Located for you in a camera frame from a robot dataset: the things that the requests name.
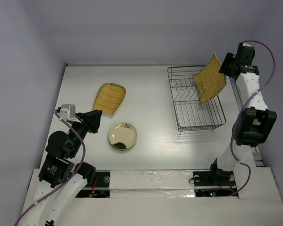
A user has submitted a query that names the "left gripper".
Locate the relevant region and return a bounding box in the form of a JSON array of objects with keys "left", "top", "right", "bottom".
[{"left": 69, "top": 108, "right": 103, "bottom": 157}]

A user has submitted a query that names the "large bamboo tray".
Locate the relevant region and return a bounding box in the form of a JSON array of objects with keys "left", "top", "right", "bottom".
[{"left": 193, "top": 53, "right": 227, "bottom": 105}]

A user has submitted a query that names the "small bamboo tray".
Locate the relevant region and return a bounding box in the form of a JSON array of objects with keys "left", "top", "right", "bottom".
[{"left": 92, "top": 83, "right": 126, "bottom": 115}]

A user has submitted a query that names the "grey green plate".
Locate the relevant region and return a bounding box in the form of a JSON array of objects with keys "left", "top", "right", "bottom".
[{"left": 108, "top": 122, "right": 137, "bottom": 145}]

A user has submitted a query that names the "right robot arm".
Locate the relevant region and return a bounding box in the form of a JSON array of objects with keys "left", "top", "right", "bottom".
[{"left": 208, "top": 41, "right": 277, "bottom": 185}]

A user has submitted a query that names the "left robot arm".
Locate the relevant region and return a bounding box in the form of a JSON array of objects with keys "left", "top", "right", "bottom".
[{"left": 15, "top": 105, "right": 102, "bottom": 226}]

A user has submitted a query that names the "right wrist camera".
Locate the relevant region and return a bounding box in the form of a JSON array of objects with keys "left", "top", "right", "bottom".
[{"left": 240, "top": 42, "right": 253, "bottom": 48}]

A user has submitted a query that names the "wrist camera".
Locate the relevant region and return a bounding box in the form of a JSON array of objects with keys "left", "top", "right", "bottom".
[
  {"left": 240, "top": 42, "right": 253, "bottom": 48},
  {"left": 57, "top": 104, "right": 76, "bottom": 121}
]

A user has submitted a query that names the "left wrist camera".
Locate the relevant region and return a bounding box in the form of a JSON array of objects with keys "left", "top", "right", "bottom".
[{"left": 57, "top": 104, "right": 76, "bottom": 121}]

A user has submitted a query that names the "wire dish rack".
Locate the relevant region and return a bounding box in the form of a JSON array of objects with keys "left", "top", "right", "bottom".
[{"left": 167, "top": 65, "right": 226, "bottom": 133}]

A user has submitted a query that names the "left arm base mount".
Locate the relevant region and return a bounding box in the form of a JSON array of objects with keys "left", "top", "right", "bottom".
[{"left": 76, "top": 170, "right": 110, "bottom": 198}]

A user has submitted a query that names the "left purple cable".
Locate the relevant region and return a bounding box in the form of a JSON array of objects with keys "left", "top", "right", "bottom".
[{"left": 13, "top": 110, "right": 87, "bottom": 226}]

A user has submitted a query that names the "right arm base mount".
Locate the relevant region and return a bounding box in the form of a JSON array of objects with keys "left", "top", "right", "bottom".
[{"left": 189, "top": 171, "right": 237, "bottom": 197}]

